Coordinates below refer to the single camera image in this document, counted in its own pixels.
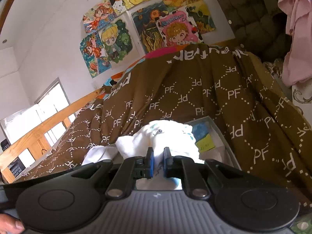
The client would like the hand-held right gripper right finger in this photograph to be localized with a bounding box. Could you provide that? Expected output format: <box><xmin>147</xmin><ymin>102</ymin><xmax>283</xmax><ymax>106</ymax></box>
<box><xmin>163</xmin><ymin>147</ymin><xmax>247</xmax><ymax>199</ymax></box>

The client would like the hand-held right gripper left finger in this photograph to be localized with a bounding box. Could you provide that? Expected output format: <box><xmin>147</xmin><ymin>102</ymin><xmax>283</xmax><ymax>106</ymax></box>
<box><xmin>69</xmin><ymin>147</ymin><xmax>154</xmax><ymax>198</ymax></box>

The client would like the white blue-print cloth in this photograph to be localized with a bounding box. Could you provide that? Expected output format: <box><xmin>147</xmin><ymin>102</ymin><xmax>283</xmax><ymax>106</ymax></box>
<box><xmin>116</xmin><ymin>120</ymin><xmax>206</xmax><ymax>191</ymax></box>

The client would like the grey shallow box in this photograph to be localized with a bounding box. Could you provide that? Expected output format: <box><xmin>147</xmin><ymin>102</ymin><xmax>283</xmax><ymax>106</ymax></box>
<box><xmin>184</xmin><ymin>116</ymin><xmax>242</xmax><ymax>172</ymax></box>

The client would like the person's left hand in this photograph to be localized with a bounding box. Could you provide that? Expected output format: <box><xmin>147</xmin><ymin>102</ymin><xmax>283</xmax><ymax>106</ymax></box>
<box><xmin>0</xmin><ymin>213</ymin><xmax>25</xmax><ymax>234</ymax></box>

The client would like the brown printed quilt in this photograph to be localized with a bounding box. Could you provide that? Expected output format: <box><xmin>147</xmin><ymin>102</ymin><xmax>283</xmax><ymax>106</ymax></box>
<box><xmin>15</xmin><ymin>43</ymin><xmax>312</xmax><ymax>215</ymax></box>

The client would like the window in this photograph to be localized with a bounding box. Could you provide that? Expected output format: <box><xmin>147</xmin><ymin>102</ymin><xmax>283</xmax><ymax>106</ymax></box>
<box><xmin>0</xmin><ymin>77</ymin><xmax>74</xmax><ymax>173</ymax></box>

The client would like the floral bed sheet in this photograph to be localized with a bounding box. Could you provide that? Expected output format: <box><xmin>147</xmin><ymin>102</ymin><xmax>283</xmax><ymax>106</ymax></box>
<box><xmin>263</xmin><ymin>58</ymin><xmax>312</xmax><ymax>117</ymax></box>

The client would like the olive puffer jacket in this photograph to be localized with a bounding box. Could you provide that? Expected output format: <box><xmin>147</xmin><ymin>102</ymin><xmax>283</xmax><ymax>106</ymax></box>
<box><xmin>210</xmin><ymin>0</ymin><xmax>293</xmax><ymax>64</ymax></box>

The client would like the pink cloth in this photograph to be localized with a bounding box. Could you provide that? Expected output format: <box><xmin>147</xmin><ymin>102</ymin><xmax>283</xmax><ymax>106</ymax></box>
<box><xmin>274</xmin><ymin>0</ymin><xmax>312</xmax><ymax>87</ymax></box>

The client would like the wooden bed rail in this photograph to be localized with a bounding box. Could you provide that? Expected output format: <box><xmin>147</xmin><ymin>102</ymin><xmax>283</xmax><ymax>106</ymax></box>
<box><xmin>0</xmin><ymin>88</ymin><xmax>105</xmax><ymax>184</ymax></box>

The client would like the mermaid wall poster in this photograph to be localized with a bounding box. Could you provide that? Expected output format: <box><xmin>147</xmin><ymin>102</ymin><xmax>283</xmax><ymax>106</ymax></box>
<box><xmin>80</xmin><ymin>33</ymin><xmax>113</xmax><ymax>79</ymax></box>

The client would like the blond figure wall poster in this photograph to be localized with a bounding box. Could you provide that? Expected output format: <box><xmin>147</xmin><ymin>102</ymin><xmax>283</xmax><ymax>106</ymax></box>
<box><xmin>97</xmin><ymin>18</ymin><xmax>137</xmax><ymax>65</ymax></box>

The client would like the pink figure wall poster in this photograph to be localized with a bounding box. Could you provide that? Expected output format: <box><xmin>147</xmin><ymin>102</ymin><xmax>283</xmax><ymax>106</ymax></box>
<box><xmin>156</xmin><ymin>7</ymin><xmax>203</xmax><ymax>47</ymax></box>

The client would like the dark orange wall poster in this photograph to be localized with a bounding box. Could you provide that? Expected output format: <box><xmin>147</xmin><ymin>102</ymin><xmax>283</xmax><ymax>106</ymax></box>
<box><xmin>132</xmin><ymin>0</ymin><xmax>217</xmax><ymax>53</ymax></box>

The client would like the red-haired girl wall poster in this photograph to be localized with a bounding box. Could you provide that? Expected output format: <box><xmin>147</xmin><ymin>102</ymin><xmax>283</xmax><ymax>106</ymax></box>
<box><xmin>82</xmin><ymin>1</ymin><xmax>116</xmax><ymax>33</ymax></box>

